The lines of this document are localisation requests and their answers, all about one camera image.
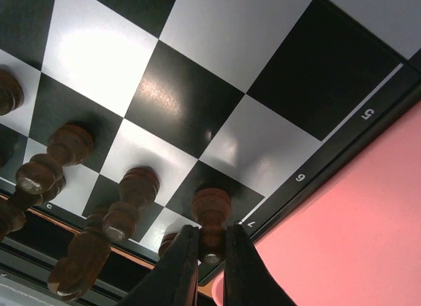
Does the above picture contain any black aluminium frame rail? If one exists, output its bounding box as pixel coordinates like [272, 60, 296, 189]
[1, 237, 149, 305]

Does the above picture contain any dark brown pawn front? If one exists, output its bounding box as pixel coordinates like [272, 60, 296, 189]
[191, 188, 232, 265]

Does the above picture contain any dark brown rook piece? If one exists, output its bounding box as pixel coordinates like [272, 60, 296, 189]
[158, 233, 177, 258]

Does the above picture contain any pink plastic tray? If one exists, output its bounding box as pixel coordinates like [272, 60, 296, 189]
[210, 100, 421, 306]

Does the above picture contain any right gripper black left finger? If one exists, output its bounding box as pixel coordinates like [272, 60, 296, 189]
[118, 225, 199, 306]

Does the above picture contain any dark brown bishop piece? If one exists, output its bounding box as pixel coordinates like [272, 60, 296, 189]
[1, 176, 66, 241]

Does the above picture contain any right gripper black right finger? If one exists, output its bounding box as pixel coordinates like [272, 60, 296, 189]
[223, 224, 295, 306]

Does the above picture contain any dark brown board pawn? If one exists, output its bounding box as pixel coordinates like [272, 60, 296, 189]
[0, 69, 24, 116]
[16, 124, 95, 195]

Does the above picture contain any dark brown knight piece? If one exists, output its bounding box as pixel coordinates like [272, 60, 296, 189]
[47, 206, 111, 302]

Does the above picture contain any black white chess board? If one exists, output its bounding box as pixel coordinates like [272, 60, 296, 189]
[1, 0, 420, 263]

